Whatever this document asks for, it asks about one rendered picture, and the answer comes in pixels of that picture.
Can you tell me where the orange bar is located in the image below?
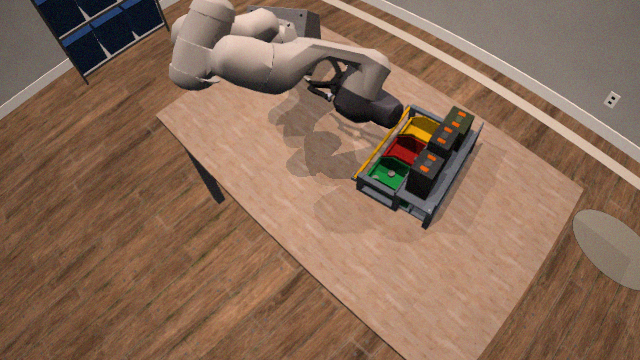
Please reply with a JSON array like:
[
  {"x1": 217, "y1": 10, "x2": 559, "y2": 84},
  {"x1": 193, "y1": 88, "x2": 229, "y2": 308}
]
[{"x1": 354, "y1": 107, "x2": 410, "y2": 178}]

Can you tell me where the grey metal shelf rack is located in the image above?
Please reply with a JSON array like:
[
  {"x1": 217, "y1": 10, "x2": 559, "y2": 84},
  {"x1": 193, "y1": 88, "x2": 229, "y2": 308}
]
[{"x1": 351, "y1": 104, "x2": 484, "y2": 230}]

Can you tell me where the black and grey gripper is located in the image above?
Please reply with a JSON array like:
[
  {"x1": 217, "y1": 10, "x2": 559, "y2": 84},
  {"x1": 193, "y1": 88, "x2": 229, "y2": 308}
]
[{"x1": 303, "y1": 61, "x2": 345, "y2": 102}]

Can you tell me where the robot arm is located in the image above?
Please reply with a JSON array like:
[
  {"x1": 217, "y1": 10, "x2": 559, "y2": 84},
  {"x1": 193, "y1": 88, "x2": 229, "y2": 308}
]
[{"x1": 169, "y1": 0, "x2": 404, "y2": 129}]

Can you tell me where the yellow open bin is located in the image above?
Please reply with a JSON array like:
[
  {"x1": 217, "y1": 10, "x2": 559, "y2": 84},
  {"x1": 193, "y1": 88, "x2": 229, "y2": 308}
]
[{"x1": 398, "y1": 116, "x2": 439, "y2": 144}]

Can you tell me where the green open bin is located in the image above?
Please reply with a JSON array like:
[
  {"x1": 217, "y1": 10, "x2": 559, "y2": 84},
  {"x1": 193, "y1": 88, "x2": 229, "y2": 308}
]
[{"x1": 364, "y1": 157, "x2": 410, "y2": 209}]

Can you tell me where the red bin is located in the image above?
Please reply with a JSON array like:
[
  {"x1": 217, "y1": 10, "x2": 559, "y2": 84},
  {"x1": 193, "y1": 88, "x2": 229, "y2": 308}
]
[{"x1": 383, "y1": 136, "x2": 426, "y2": 167}]

